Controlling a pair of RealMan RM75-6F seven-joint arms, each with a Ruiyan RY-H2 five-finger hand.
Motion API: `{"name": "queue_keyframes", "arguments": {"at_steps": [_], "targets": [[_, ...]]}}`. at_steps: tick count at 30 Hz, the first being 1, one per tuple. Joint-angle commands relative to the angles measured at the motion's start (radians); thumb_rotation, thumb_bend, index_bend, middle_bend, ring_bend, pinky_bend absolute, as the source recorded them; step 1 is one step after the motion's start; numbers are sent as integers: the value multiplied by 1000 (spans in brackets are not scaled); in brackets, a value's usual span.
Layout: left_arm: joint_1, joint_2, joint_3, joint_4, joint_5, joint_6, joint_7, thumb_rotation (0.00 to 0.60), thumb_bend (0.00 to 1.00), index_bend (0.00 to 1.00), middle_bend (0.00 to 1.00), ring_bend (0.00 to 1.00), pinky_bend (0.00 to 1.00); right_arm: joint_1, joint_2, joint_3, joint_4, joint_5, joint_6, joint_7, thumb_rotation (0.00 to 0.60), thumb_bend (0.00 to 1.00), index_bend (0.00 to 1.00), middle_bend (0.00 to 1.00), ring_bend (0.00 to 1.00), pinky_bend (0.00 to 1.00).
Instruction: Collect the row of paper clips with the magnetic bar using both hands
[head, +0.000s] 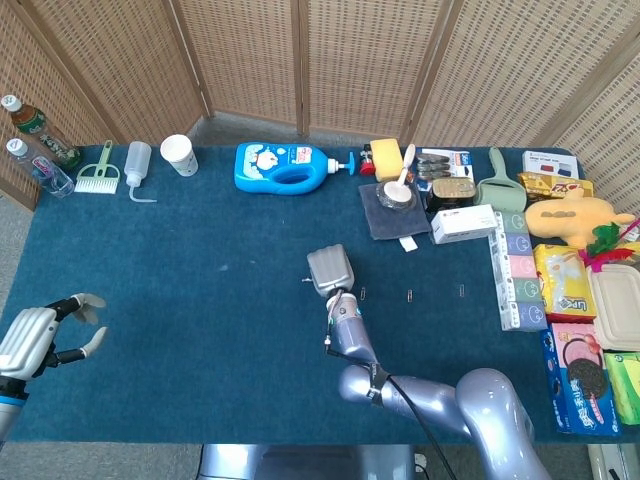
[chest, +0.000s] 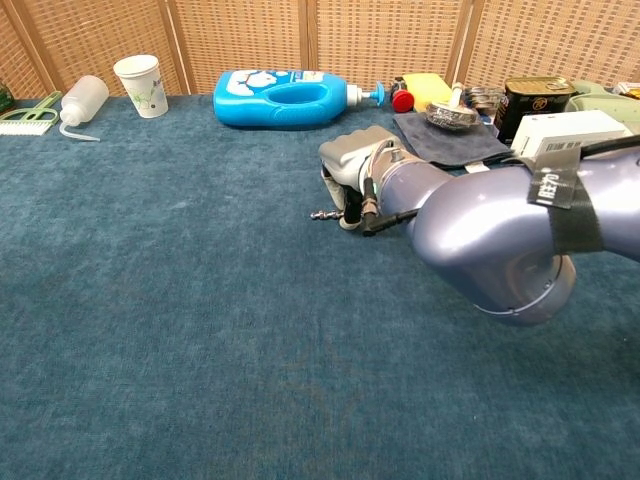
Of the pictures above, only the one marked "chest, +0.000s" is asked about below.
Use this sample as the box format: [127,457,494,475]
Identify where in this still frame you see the translucent squeeze wash bottle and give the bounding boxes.
[58,74,110,143]

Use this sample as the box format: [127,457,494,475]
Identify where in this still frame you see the green dustpan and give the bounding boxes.
[564,79,640,126]

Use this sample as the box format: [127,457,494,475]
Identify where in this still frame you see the blue table cloth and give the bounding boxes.
[0,94,640,480]

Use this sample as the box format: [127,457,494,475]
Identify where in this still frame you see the green hand brush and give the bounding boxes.
[0,91,64,136]

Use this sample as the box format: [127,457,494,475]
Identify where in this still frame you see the red capped small item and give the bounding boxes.
[391,77,416,114]

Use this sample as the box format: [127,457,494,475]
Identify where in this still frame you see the black gold meat tin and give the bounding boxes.
[496,76,577,146]

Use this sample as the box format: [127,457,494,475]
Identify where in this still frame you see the plain white carton box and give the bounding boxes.
[509,109,634,160]

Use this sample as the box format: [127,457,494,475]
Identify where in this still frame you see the white paper cup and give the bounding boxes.
[112,54,170,119]

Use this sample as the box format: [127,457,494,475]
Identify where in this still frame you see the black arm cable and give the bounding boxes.
[362,133,640,238]

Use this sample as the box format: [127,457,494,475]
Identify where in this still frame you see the yellow sponge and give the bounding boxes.
[402,73,454,112]

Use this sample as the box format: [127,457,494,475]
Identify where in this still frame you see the woven rattan folding screen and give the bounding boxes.
[0,0,640,101]

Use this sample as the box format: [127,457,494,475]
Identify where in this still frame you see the grey folded cloth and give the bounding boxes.
[392,110,514,176]

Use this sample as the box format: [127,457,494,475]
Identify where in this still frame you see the black velcro strap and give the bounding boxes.
[527,147,604,254]

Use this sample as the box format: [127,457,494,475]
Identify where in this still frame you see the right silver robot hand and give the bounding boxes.
[318,125,401,230]

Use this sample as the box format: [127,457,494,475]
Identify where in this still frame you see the blue detergent pump bottle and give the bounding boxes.
[212,69,386,131]

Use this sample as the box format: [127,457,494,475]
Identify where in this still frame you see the silver round metal object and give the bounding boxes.
[424,99,480,130]

